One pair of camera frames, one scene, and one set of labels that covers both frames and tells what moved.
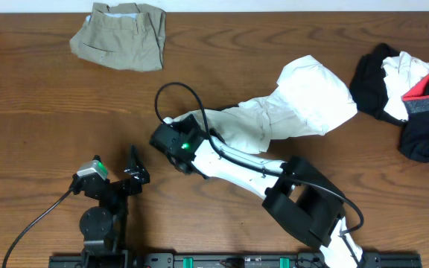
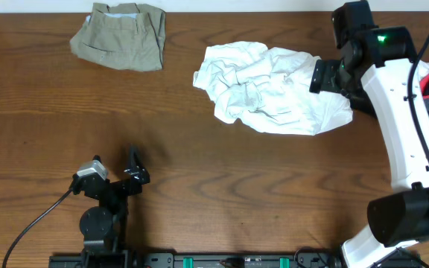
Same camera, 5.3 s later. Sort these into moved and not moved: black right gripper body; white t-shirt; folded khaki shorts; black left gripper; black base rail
Moved: black right gripper body; white t-shirt
Not moved: black left gripper; folded khaki shorts; black base rail
